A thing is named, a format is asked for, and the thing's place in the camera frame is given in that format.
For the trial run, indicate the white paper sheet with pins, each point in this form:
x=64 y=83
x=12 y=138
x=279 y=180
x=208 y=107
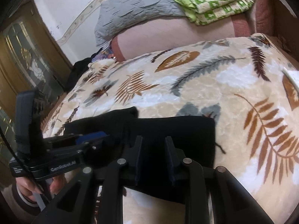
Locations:
x=292 y=75

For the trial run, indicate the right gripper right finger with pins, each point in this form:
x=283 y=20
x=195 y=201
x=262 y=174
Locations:
x=209 y=192

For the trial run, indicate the colourful fabric item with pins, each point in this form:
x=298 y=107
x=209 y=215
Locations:
x=103 y=54

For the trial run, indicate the brown wooden headboard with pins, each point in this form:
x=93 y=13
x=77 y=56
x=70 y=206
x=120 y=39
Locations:
x=286 y=26

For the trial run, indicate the black clothes pile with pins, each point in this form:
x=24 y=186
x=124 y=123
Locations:
x=78 y=69

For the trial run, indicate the pink pillow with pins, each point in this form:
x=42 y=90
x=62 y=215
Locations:
x=167 y=33

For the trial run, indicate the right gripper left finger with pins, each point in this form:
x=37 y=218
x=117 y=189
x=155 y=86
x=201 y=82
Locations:
x=95 y=195

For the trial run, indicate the grey quilted blanket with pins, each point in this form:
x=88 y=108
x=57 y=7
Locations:
x=117 y=15

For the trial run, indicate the black pants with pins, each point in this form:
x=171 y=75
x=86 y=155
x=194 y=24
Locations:
x=156 y=174

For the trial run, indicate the left hand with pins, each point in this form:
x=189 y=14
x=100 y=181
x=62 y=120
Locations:
x=27 y=188

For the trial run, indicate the wooden glass-panel door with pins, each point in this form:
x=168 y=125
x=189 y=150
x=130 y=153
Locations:
x=30 y=58

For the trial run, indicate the leaf-patterned beige blanket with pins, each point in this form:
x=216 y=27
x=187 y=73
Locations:
x=239 y=82

